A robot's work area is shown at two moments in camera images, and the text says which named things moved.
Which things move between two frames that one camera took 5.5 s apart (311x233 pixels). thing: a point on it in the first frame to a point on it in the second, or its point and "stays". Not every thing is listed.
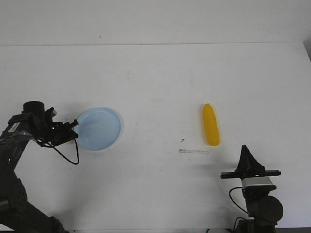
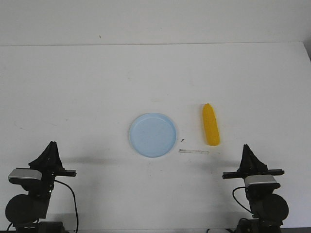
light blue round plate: (98, 128) to (153, 135)
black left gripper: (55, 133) to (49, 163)
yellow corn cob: (211, 124) stays
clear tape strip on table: (193, 151) stays
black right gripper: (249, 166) stays
